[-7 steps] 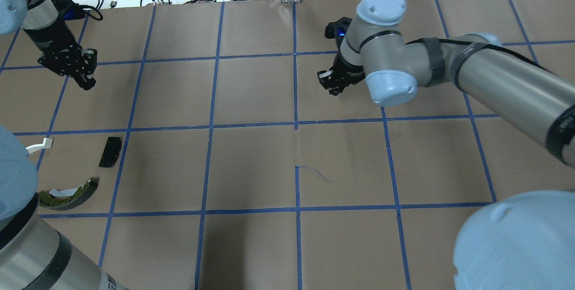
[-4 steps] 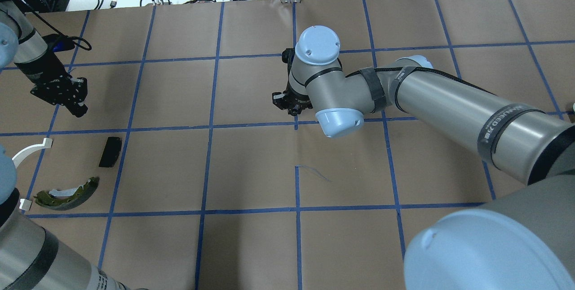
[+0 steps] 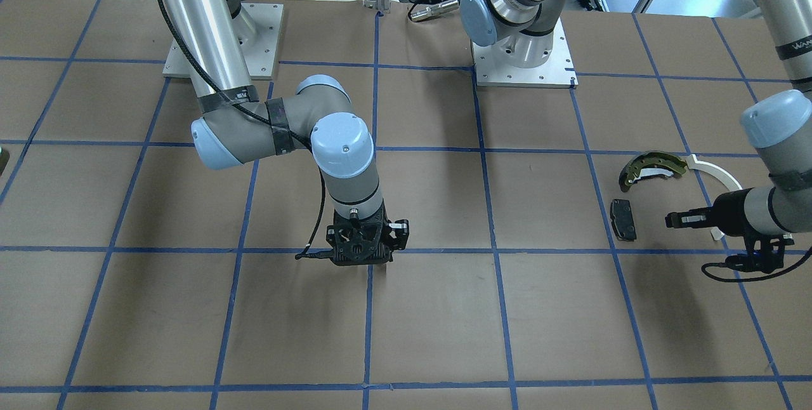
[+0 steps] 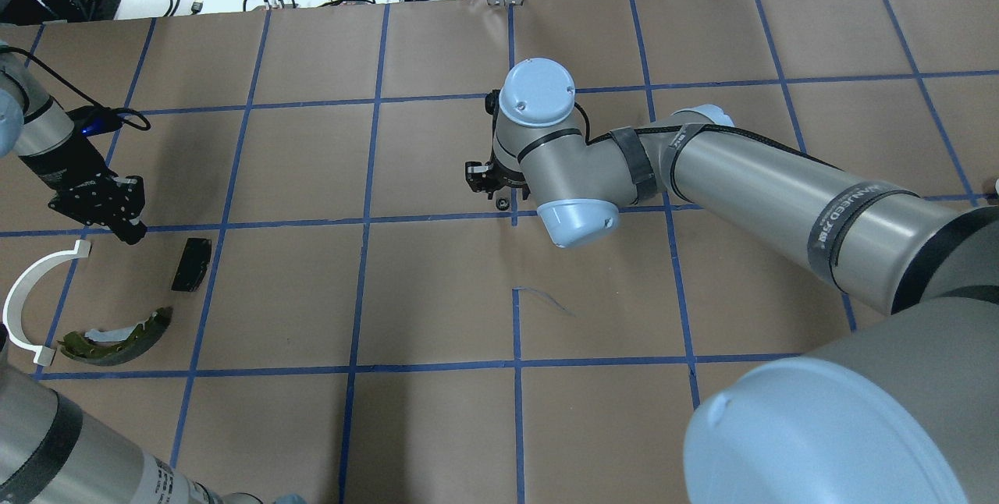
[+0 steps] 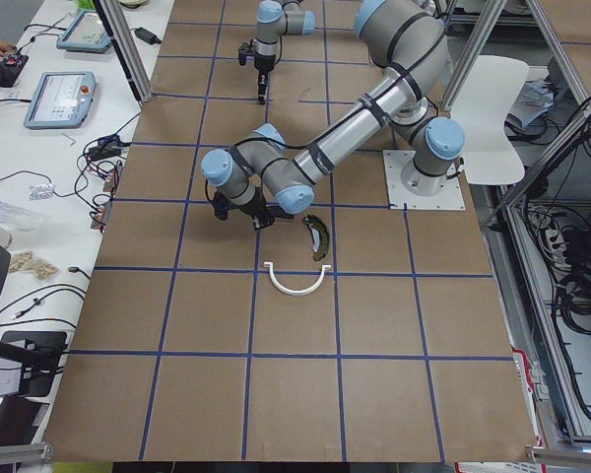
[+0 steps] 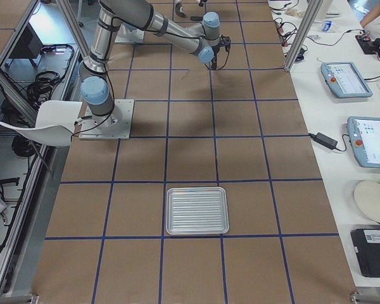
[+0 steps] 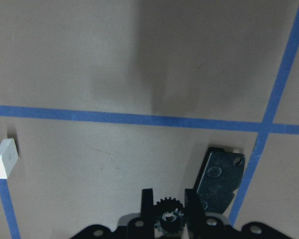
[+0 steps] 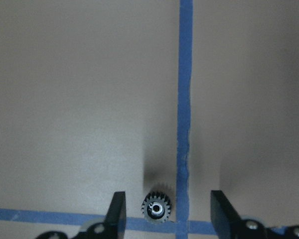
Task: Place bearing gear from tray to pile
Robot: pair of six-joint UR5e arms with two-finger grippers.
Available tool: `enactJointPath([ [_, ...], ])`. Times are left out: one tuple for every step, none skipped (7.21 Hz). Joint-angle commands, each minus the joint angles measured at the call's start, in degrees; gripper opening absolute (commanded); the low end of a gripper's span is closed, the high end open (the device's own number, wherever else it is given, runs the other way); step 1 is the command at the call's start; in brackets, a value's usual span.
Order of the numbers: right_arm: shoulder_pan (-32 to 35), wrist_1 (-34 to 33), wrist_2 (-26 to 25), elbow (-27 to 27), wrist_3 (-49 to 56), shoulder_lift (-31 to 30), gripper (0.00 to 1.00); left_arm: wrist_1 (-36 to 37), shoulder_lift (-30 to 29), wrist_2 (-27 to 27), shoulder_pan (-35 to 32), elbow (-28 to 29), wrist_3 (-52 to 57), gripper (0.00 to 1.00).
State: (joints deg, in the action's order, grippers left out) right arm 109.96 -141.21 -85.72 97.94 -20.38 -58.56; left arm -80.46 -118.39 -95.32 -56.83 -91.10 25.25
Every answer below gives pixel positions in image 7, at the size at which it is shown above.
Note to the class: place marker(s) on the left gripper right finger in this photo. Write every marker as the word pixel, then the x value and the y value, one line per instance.
pixel 195 216

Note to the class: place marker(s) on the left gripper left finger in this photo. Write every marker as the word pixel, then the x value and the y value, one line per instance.
pixel 147 213

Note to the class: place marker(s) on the black brake pad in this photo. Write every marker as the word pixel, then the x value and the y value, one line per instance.
pixel 219 176

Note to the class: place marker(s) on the brown paper table mat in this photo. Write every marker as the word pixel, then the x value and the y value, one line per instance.
pixel 107 97

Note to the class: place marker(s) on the white curved plastic bracket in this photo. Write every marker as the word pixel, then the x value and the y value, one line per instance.
pixel 8 157

